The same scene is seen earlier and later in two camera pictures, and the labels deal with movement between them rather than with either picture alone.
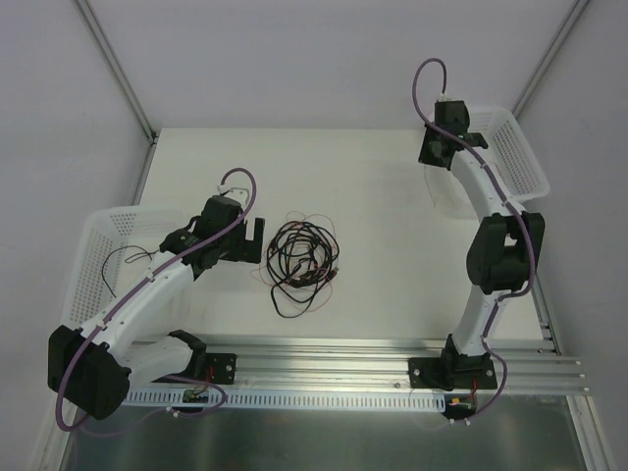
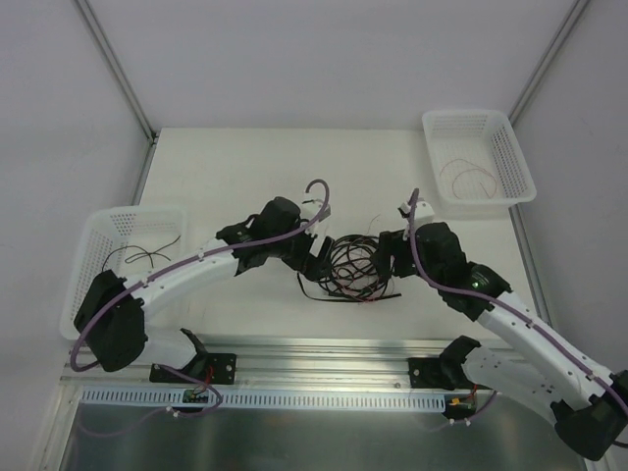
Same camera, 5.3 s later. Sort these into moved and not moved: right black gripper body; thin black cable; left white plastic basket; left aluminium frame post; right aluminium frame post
Moved: right black gripper body
Not moved: thin black cable; left white plastic basket; right aluminium frame post; left aluminium frame post
